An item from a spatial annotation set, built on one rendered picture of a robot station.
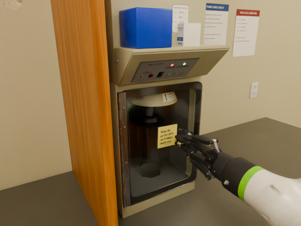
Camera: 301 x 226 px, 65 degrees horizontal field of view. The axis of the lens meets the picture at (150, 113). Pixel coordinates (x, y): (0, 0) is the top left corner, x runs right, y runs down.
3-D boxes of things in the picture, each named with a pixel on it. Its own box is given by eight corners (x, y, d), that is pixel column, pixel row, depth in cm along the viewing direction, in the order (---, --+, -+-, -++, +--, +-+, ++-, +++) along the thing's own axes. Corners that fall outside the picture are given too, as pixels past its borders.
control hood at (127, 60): (114, 84, 66) (112, 47, 63) (202, 74, 81) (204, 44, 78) (132, 92, 56) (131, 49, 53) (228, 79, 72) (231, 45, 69)
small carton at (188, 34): (176, 45, 70) (177, 23, 68) (192, 45, 71) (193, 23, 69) (182, 46, 65) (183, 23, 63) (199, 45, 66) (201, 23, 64)
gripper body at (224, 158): (240, 181, 65) (215, 166, 72) (243, 154, 62) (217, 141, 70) (220, 190, 61) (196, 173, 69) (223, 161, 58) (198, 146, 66)
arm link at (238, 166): (237, 173, 53) (233, 207, 56) (270, 159, 58) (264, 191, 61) (217, 161, 58) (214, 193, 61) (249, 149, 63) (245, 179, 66)
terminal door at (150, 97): (124, 206, 80) (118, 91, 67) (195, 180, 94) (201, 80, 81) (125, 208, 79) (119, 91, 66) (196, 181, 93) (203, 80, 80)
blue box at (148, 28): (120, 47, 63) (118, 10, 60) (152, 45, 68) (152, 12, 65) (137, 49, 55) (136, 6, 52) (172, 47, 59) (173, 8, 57)
